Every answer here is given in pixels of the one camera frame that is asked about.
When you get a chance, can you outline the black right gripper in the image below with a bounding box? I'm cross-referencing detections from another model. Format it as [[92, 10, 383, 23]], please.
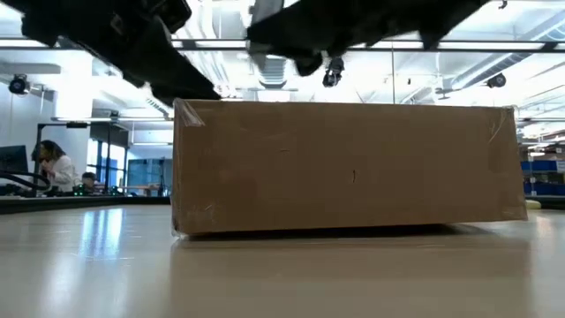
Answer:
[[245, 0, 491, 78]]

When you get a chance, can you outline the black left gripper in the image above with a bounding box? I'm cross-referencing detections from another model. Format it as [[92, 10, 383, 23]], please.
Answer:
[[56, 0, 222, 108]]

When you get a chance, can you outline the brown cardboard box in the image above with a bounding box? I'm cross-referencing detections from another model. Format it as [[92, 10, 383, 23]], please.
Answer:
[[170, 97, 529, 238]]

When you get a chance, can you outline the person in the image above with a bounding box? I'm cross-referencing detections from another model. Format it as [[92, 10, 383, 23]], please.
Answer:
[[31, 140, 81, 193], [80, 171, 100, 194]]

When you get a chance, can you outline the black metal stand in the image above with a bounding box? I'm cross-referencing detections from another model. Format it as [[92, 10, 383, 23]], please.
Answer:
[[33, 122, 90, 192]]

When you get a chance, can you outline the black monitor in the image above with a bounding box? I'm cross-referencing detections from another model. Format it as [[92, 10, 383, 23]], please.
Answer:
[[0, 144, 30, 175]]

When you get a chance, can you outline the shelf with blue bins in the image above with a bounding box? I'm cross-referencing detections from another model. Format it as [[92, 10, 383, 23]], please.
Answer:
[[519, 157, 565, 197]]

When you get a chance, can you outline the black overhead camera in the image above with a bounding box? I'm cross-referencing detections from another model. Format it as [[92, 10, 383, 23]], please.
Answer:
[[321, 56, 346, 88]]

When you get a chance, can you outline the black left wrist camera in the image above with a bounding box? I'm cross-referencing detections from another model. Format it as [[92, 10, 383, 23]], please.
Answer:
[[147, 0, 194, 34]]

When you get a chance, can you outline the thick black hose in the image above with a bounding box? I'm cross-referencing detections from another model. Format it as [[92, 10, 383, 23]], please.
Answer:
[[0, 170, 53, 196]]

